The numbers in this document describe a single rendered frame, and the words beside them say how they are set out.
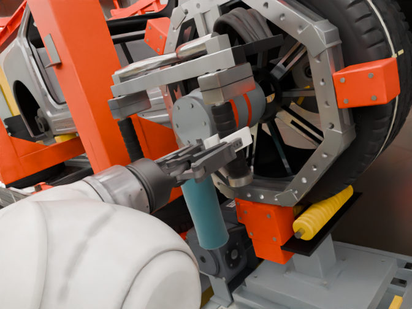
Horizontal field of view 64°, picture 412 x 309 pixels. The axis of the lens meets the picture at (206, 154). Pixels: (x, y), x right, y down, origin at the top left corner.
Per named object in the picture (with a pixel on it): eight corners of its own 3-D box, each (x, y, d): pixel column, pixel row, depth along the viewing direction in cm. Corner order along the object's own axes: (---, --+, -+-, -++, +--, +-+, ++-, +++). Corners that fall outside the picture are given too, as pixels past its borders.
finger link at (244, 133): (219, 140, 54) (222, 140, 54) (246, 126, 59) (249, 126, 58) (224, 157, 55) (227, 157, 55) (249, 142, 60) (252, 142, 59)
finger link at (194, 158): (163, 162, 49) (167, 163, 47) (223, 137, 54) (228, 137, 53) (171, 186, 50) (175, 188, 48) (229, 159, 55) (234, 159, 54)
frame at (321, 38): (369, 203, 74) (324, -63, 60) (357, 217, 70) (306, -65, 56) (205, 185, 114) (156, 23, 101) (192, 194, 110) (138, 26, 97)
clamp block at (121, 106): (152, 107, 85) (146, 87, 84) (122, 118, 79) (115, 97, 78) (142, 109, 89) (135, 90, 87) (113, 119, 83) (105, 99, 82)
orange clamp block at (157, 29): (186, 32, 95) (167, 16, 98) (165, 36, 90) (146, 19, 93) (181, 53, 100) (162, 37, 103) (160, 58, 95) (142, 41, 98)
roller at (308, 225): (358, 194, 99) (355, 176, 98) (309, 248, 81) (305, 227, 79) (339, 192, 103) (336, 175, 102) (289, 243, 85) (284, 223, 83)
